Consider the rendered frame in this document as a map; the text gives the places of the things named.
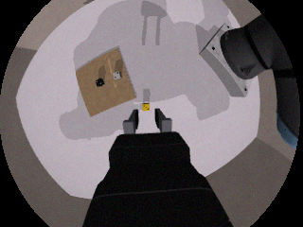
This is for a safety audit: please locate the yellow die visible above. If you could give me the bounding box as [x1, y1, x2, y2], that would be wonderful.
[142, 103, 150, 111]

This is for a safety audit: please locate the black die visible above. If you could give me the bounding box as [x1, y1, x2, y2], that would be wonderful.
[96, 79, 105, 87]

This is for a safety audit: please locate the grey die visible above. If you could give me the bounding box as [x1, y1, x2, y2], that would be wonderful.
[113, 71, 122, 79]

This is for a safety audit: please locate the brown square mat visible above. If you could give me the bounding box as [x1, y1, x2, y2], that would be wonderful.
[76, 48, 136, 117]

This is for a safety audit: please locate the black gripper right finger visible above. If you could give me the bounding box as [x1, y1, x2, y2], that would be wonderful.
[154, 108, 172, 132]

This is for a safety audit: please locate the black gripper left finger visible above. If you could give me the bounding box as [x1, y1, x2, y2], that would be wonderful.
[123, 109, 139, 134]

